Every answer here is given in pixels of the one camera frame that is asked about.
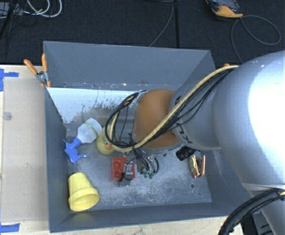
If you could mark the grey metal bin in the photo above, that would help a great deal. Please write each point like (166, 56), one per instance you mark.
(123, 65)

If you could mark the yellow rubber duck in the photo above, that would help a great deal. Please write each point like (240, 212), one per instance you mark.
(103, 147)

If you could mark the red toy brick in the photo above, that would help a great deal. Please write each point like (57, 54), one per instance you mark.
(117, 168)

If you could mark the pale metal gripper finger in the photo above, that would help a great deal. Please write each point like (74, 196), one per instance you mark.
(124, 177)
(131, 171)

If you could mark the white and blue spray bottle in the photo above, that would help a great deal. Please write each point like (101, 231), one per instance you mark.
(87, 132)

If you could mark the yellow plastic cup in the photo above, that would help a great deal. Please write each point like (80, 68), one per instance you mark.
(81, 193)

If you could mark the pale wood flat board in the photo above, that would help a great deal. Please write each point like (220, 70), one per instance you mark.
(22, 150)

